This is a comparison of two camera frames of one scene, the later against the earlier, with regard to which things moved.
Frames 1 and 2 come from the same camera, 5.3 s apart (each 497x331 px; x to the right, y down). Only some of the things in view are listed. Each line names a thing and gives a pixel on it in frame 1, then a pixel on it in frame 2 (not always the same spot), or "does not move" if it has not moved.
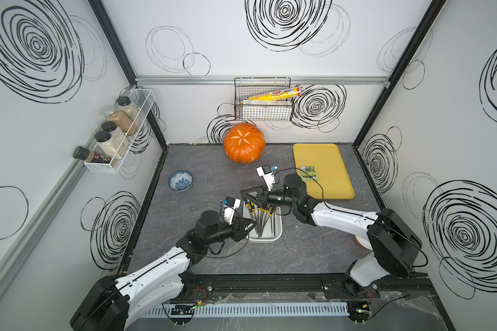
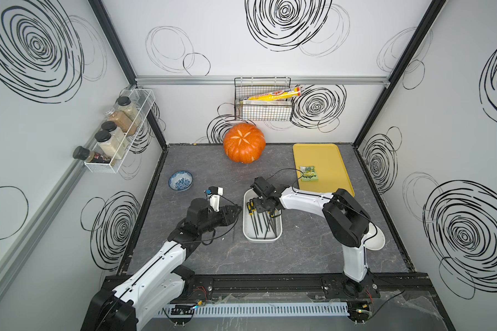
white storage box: (268, 227) does not move
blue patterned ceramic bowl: (180, 181) does not move
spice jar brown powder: (121, 121) does not move
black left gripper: (236, 228) to (226, 218)
